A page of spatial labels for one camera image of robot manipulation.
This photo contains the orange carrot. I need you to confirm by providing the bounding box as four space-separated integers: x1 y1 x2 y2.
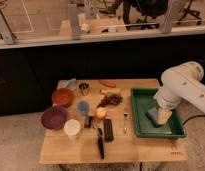
99 80 116 88

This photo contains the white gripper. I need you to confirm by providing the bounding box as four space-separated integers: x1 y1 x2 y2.
154 87 181 124

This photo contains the silver fork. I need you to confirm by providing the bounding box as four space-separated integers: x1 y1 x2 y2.
123 107 128 134

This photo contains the dark grape bunch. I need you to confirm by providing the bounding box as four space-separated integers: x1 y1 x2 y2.
98 94 123 107

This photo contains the green tray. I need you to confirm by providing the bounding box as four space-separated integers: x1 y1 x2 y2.
131 88 186 139

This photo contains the yellow banana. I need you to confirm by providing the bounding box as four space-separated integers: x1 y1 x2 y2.
100 88 121 95

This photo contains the wooden table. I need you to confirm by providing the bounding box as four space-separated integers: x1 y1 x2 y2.
39 79 187 164

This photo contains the purple bowl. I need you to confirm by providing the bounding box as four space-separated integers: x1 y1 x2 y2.
41 106 69 130

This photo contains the white cup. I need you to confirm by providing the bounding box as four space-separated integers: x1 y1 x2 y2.
64 119 81 139

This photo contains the small blue bowl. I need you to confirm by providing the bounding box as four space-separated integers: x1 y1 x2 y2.
77 101 89 116

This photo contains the black rectangular block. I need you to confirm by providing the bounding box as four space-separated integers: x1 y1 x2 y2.
104 119 114 142

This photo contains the black handled knife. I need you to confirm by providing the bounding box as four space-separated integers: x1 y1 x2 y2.
97 128 104 159

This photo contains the red-brown bowl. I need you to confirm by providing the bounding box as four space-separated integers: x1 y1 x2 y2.
52 88 73 106

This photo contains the metal cup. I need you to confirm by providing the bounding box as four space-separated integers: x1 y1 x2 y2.
79 83 89 96

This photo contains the black cable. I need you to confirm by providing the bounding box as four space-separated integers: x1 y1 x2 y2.
182 114 205 126

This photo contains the office chair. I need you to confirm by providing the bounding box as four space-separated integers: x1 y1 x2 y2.
123 0 169 30

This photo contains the orange apple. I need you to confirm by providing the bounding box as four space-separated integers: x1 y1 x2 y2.
96 107 106 119

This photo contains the blue sponge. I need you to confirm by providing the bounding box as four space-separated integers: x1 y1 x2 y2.
146 107 160 127

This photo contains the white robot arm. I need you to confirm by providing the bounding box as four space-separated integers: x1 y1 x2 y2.
154 61 205 113

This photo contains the light blue cloth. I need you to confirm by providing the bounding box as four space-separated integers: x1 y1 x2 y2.
58 78 76 90

